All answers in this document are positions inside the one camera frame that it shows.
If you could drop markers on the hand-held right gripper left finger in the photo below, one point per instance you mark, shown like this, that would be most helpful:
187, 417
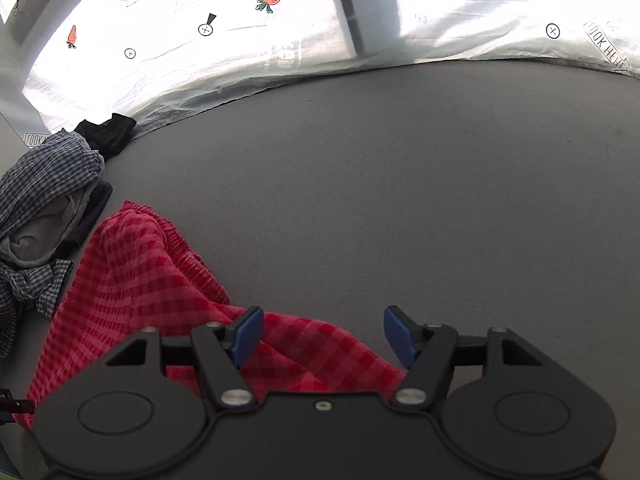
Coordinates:
248, 332

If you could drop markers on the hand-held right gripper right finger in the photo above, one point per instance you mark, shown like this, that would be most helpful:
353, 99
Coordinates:
397, 331

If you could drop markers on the red checked shorts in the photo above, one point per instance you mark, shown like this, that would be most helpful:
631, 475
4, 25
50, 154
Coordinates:
140, 270

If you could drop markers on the dark grey garment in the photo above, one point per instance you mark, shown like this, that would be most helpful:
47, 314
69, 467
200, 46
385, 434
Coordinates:
87, 217

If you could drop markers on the blue checked shirt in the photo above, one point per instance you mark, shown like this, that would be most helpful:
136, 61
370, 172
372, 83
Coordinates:
40, 175

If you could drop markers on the black garment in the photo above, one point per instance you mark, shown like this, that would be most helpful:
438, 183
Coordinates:
107, 132

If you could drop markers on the white carrot printed curtain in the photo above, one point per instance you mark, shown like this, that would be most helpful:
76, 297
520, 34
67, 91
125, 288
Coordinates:
200, 70

